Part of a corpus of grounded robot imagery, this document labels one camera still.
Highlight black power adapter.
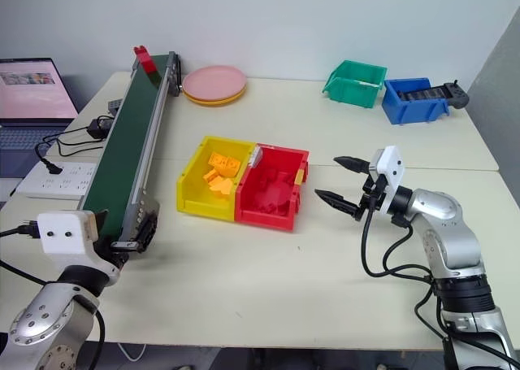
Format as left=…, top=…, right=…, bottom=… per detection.
left=86, top=116, right=115, bottom=140

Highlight white cable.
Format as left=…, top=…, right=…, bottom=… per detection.
left=117, top=342, right=147, bottom=363

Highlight red toy pieces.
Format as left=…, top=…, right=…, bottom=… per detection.
left=250, top=168, right=298, bottom=217

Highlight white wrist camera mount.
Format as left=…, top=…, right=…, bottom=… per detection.
left=37, top=210, right=99, bottom=258
left=369, top=145, right=405, bottom=211

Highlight green conveyor belt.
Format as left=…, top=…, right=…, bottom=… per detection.
left=77, top=50, right=183, bottom=255

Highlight black game controller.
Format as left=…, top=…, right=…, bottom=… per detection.
left=396, top=79, right=470, bottom=110

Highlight white power strip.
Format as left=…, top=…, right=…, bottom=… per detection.
left=14, top=161, right=98, bottom=201

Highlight yellow plastic bin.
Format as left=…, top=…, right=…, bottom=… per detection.
left=175, top=135, right=257, bottom=223

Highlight orange flat toy block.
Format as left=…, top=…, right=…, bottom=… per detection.
left=202, top=168, right=236, bottom=199

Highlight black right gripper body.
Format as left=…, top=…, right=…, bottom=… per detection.
left=352, top=169, right=388, bottom=224

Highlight red toy block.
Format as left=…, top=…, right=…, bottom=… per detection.
left=133, top=45, right=158, bottom=76

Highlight orange square toy block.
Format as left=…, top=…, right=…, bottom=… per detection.
left=207, top=151, right=241, bottom=177

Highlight black power plug cable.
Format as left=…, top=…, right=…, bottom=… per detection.
left=34, top=125, right=107, bottom=176

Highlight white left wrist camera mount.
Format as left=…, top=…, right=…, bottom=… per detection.
left=37, top=210, right=99, bottom=258

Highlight open laptop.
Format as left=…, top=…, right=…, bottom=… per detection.
left=0, top=57, right=80, bottom=179

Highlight blue plastic bin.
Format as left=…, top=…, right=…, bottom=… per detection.
left=382, top=76, right=451, bottom=126

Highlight green plastic bin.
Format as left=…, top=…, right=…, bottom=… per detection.
left=322, top=59, right=388, bottom=109

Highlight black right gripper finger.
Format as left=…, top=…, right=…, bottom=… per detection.
left=314, top=189, right=362, bottom=221
left=333, top=155, right=372, bottom=174

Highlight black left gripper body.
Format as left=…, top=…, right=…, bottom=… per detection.
left=92, top=236, right=130, bottom=274

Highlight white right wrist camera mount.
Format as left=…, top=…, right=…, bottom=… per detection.
left=369, top=145, right=405, bottom=211

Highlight yellow plate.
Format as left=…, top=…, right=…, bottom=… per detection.
left=184, top=85, right=248, bottom=107

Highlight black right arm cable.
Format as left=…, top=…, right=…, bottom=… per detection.
left=360, top=207, right=434, bottom=280

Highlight red plastic bin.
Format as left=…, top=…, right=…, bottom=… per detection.
left=234, top=143, right=310, bottom=233

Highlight pink plate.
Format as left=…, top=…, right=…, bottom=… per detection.
left=181, top=64, right=249, bottom=101

